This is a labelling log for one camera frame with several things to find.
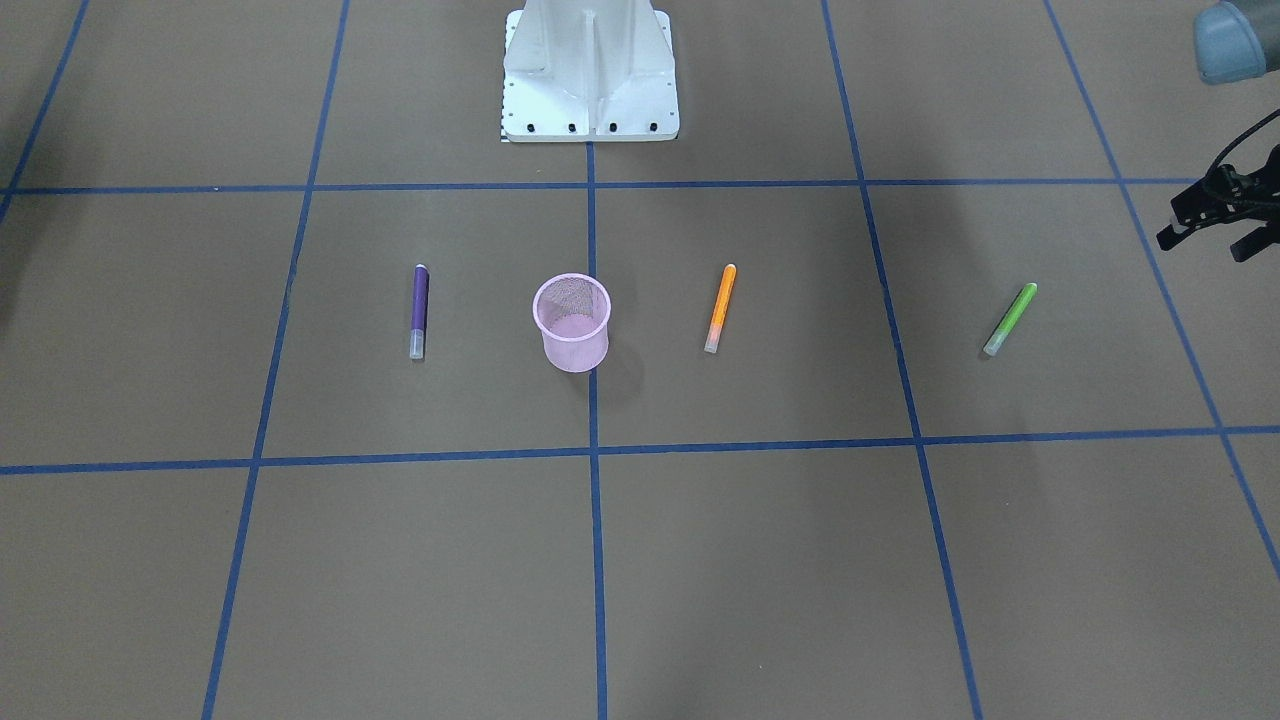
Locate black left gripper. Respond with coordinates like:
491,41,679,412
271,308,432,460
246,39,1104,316
1156,111,1280,263

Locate green marker pen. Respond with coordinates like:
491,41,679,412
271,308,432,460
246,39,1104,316
982,282,1039,357

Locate orange marker pen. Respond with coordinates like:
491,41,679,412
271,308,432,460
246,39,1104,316
703,263,739,354

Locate purple marker pen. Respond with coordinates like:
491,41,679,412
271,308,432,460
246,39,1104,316
408,264,430,361

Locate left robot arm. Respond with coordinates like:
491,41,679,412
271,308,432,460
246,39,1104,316
1156,1,1279,263

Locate pink mesh pen holder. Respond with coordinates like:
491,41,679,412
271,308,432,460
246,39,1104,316
531,273,612,373

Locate brown paper table mat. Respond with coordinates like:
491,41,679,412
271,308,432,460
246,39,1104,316
3,1,1279,719

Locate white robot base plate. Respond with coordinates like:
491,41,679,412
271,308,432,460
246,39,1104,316
500,1,681,143

